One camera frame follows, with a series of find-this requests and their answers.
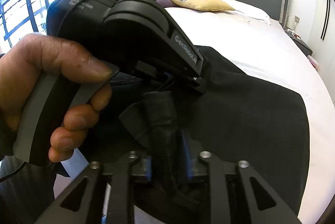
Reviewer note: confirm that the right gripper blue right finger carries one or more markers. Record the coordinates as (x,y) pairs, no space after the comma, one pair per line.
(187,156)

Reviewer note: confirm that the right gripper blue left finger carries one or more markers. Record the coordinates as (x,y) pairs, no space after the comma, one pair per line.
(151,158)

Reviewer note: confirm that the black denim pants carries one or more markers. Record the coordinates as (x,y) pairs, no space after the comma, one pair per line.
(249,139)

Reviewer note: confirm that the left hand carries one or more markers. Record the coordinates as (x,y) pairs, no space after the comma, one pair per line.
(20,69)

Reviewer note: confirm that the purple cushion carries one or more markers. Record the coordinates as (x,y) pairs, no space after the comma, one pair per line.
(166,3)

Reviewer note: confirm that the yellow cushion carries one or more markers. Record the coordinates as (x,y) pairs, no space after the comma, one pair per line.
(204,5)

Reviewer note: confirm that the white bed mattress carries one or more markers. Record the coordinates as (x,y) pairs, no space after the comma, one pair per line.
(264,51)

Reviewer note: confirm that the white striped waste bin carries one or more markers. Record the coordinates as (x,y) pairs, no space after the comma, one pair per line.
(313,62)

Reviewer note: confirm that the dark bedside table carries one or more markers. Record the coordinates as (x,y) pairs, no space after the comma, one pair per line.
(307,51)

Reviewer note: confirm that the white wardrobe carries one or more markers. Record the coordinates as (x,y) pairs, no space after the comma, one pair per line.
(322,42)

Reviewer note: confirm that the wall power socket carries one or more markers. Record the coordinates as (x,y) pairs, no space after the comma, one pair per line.
(297,19)

